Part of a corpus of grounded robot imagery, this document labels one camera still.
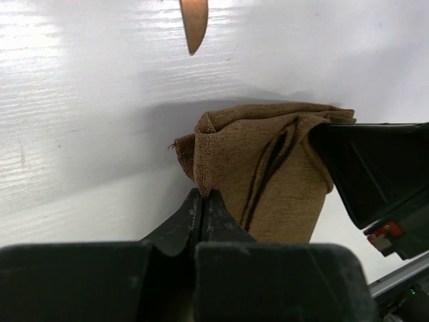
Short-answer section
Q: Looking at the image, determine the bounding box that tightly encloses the brown wooden knife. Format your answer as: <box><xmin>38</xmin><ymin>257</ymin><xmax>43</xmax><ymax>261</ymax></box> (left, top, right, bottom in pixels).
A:
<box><xmin>180</xmin><ymin>0</ymin><xmax>208</xmax><ymax>56</ymax></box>

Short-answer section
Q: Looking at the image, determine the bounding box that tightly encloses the aluminium rail frame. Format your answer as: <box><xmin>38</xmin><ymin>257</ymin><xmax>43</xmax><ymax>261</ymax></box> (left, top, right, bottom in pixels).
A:
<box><xmin>368</xmin><ymin>254</ymin><xmax>428</xmax><ymax>299</ymax></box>

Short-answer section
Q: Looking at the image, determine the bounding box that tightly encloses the brown cloth napkin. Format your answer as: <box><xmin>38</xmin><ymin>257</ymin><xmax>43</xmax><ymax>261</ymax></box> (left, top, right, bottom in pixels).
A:
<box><xmin>172</xmin><ymin>103</ymin><xmax>355</xmax><ymax>243</ymax></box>

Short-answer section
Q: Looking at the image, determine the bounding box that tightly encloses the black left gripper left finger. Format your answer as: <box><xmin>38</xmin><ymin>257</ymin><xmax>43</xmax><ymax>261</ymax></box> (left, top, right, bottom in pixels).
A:
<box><xmin>1</xmin><ymin>189</ymin><xmax>202</xmax><ymax>321</ymax></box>

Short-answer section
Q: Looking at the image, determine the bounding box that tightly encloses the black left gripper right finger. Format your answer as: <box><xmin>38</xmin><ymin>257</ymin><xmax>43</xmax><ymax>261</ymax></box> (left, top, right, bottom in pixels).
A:
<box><xmin>192</xmin><ymin>191</ymin><xmax>376</xmax><ymax>321</ymax></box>

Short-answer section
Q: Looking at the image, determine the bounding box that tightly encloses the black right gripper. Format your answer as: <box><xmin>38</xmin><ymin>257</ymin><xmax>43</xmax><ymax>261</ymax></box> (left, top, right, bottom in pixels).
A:
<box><xmin>309</xmin><ymin>123</ymin><xmax>428</xmax><ymax>260</ymax></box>

